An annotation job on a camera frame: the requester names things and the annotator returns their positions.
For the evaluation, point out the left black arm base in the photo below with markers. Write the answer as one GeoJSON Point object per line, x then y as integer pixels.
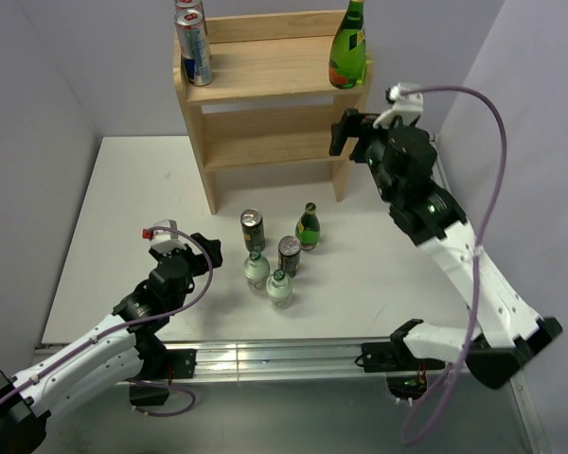
{"type": "Point", "coordinates": [153, 386]}

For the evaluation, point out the aluminium front rail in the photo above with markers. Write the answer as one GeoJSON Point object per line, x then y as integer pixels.
{"type": "Point", "coordinates": [274, 354]}

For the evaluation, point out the rear silver blue can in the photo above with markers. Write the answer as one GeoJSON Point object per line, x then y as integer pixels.
{"type": "Point", "coordinates": [181, 5]}

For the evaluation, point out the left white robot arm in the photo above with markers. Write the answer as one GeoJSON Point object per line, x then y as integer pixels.
{"type": "Point", "coordinates": [27, 402]}

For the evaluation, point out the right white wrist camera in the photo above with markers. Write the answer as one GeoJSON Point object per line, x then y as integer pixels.
{"type": "Point", "coordinates": [404, 102]}

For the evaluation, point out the green glass bottle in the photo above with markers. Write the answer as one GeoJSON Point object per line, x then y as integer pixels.
{"type": "Point", "coordinates": [308, 229]}
{"type": "Point", "coordinates": [347, 57]}

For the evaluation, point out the clear glass bottle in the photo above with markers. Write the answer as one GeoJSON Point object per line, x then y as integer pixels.
{"type": "Point", "coordinates": [256, 270]}
{"type": "Point", "coordinates": [279, 287]}

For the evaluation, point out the wooden three-tier shelf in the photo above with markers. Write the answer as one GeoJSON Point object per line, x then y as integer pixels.
{"type": "Point", "coordinates": [270, 101]}

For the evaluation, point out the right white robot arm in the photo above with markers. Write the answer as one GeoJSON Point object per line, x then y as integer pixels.
{"type": "Point", "coordinates": [421, 220]}

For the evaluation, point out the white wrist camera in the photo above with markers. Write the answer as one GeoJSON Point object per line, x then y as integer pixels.
{"type": "Point", "coordinates": [404, 102]}
{"type": "Point", "coordinates": [163, 243]}

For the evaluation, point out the aluminium side rail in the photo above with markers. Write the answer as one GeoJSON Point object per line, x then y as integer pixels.
{"type": "Point", "coordinates": [503, 331]}

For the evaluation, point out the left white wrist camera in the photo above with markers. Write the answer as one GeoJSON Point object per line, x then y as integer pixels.
{"type": "Point", "coordinates": [163, 243]}

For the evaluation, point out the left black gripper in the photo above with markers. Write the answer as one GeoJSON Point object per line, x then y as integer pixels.
{"type": "Point", "coordinates": [199, 260]}

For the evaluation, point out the silver blue can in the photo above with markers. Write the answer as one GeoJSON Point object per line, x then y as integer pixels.
{"type": "Point", "coordinates": [181, 5]}
{"type": "Point", "coordinates": [194, 45]}

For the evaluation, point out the black yellow can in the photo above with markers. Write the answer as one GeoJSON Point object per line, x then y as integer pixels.
{"type": "Point", "coordinates": [251, 222]}
{"type": "Point", "coordinates": [289, 250]}

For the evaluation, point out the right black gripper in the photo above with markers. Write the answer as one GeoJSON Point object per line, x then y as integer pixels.
{"type": "Point", "coordinates": [349, 126]}

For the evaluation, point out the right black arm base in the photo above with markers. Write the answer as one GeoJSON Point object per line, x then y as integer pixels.
{"type": "Point", "coordinates": [406, 376]}

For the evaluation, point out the front silver blue can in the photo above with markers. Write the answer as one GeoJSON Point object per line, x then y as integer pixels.
{"type": "Point", "coordinates": [194, 45]}

